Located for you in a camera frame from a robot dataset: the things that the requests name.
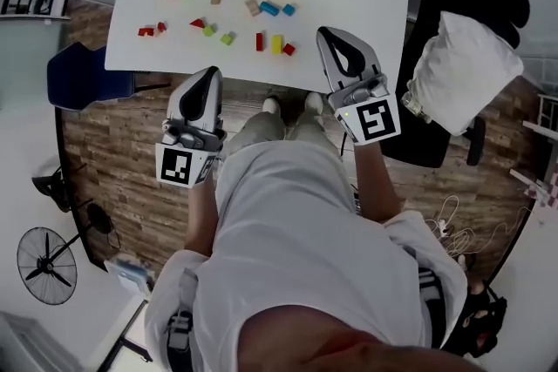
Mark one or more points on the white rail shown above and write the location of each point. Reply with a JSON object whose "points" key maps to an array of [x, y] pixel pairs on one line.
{"points": [[529, 183]]}

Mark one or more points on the coloured wooden blocks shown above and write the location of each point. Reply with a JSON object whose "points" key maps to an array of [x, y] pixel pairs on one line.
{"points": [[276, 44]]}

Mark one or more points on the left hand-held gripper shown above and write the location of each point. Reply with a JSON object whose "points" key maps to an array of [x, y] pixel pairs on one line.
{"points": [[174, 165]]}

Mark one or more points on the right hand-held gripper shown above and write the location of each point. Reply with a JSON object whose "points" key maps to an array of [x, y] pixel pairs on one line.
{"points": [[375, 119]]}

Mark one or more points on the white rack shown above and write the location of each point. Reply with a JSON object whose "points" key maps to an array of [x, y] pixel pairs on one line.
{"points": [[547, 113]]}

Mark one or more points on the person's left forearm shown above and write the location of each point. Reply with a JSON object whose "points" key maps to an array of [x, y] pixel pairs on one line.
{"points": [[200, 218]]}

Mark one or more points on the red white checkered cloth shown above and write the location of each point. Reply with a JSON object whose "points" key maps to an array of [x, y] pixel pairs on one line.
{"points": [[551, 191]]}

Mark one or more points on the black standing floor fan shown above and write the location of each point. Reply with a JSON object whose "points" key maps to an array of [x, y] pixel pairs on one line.
{"points": [[45, 265]]}

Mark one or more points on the white power strip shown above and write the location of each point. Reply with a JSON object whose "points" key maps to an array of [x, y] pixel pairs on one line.
{"points": [[441, 226]]}

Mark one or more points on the clear plastic storage box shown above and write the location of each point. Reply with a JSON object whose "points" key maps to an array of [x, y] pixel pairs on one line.
{"points": [[128, 272]]}

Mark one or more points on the white pillow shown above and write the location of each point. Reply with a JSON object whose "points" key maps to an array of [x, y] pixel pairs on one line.
{"points": [[466, 69]]}

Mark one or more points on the black bag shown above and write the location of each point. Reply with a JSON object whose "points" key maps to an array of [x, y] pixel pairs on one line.
{"points": [[484, 318]]}

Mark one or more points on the white shelf unit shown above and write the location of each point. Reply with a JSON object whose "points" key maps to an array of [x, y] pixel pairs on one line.
{"points": [[30, 4]]}

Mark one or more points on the blue chair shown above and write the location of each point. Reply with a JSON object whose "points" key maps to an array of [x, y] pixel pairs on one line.
{"points": [[78, 76]]}

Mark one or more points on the person's white shirt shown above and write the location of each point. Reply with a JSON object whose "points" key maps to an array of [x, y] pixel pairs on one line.
{"points": [[296, 239]]}

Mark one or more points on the person's grey trousers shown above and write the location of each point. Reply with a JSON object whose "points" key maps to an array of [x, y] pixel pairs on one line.
{"points": [[261, 130]]}

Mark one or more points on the person's face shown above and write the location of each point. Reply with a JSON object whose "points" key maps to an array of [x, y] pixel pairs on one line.
{"points": [[322, 344]]}

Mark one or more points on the person's right forearm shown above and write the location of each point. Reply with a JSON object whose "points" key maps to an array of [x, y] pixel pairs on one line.
{"points": [[375, 183]]}

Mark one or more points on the black folded stand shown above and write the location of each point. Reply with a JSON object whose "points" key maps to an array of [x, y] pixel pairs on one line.
{"points": [[52, 189]]}

